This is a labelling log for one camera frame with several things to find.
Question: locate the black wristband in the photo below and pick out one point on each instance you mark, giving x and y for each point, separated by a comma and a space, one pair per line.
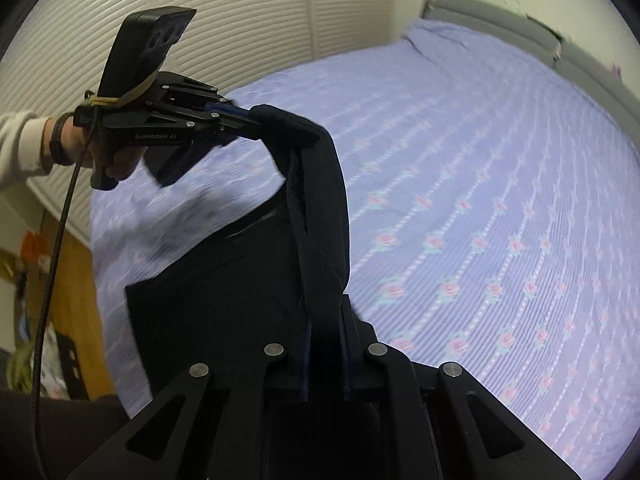
61, 140

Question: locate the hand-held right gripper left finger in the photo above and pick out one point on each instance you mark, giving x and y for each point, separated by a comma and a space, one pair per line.
305, 360

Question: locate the black pants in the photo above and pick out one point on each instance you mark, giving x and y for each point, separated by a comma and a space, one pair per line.
225, 300

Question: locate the bed with lavender sheet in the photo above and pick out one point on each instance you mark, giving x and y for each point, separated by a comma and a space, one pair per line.
475, 185

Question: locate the orange item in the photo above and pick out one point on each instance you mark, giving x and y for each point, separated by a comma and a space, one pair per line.
31, 245

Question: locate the person's left forearm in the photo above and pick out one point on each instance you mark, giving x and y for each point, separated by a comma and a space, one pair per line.
22, 145

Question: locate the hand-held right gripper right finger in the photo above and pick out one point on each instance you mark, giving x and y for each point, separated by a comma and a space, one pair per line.
350, 360

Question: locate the grey padded headboard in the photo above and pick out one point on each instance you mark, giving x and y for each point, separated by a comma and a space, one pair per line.
500, 20

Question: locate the yellow rubber band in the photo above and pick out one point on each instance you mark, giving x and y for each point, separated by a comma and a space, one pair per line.
127, 94

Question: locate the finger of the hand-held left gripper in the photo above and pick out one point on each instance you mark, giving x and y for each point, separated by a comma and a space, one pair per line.
235, 130
227, 107

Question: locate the person's left hand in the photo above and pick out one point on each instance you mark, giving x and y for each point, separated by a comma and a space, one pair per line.
125, 161

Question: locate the black and white item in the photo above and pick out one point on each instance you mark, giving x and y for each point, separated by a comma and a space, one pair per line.
67, 365

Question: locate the small purple ornament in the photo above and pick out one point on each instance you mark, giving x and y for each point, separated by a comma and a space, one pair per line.
617, 71

